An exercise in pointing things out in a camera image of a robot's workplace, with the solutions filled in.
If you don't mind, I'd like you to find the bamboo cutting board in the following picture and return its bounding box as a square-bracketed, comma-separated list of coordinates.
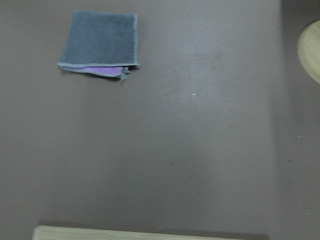
[32, 225, 268, 240]

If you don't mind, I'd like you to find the wooden mug tree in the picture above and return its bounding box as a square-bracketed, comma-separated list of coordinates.
[297, 20, 320, 84]

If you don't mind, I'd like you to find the grey folded cloth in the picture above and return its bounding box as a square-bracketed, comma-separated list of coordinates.
[58, 11, 139, 81]

